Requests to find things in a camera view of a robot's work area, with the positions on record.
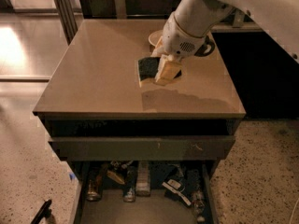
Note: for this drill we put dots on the plastic bottle with red label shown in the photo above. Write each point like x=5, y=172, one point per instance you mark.
x=196, y=195

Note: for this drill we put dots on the dark glass bottle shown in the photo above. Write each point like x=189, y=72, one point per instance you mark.
x=129, y=188

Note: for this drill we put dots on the open middle drawer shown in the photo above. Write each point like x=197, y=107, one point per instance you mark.
x=155, y=209

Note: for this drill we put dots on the white paper bowl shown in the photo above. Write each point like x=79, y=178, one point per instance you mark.
x=154, y=37

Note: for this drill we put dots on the clear plastic bottle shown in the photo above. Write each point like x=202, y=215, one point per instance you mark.
x=142, y=187

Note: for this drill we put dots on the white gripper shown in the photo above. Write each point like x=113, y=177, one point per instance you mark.
x=177, y=40

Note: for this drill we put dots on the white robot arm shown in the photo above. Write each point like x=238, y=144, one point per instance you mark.
x=185, y=31

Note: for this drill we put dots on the gold foil snack packet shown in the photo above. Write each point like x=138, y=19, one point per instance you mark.
x=118, y=178

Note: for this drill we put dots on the green and yellow sponge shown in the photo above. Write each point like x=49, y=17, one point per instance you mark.
x=147, y=69

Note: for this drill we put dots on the brown glass bottle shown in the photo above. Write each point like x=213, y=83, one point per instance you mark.
x=96, y=179

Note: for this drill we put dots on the black object on floor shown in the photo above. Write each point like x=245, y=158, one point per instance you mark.
x=43, y=212

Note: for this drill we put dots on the blue tape piece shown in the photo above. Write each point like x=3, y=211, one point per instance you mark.
x=72, y=176

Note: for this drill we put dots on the grey drawer cabinet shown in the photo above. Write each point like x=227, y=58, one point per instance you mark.
x=95, y=108

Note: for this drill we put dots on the dark blue snack bag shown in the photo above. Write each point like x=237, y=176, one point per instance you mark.
x=170, y=177

